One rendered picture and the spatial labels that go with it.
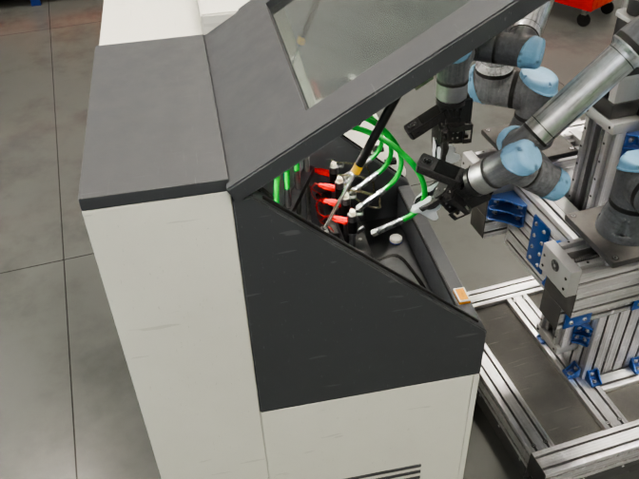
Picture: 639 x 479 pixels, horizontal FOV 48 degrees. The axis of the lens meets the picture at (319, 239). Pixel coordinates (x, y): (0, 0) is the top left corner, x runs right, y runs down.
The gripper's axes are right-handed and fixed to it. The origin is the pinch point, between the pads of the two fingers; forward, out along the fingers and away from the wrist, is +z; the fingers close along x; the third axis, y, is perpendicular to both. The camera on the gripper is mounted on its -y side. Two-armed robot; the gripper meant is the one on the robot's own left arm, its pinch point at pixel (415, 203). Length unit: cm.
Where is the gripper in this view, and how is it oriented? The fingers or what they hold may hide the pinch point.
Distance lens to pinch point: 179.4
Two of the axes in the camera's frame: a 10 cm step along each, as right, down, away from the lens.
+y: 7.4, 6.0, 2.9
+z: -5.4, 2.9, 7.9
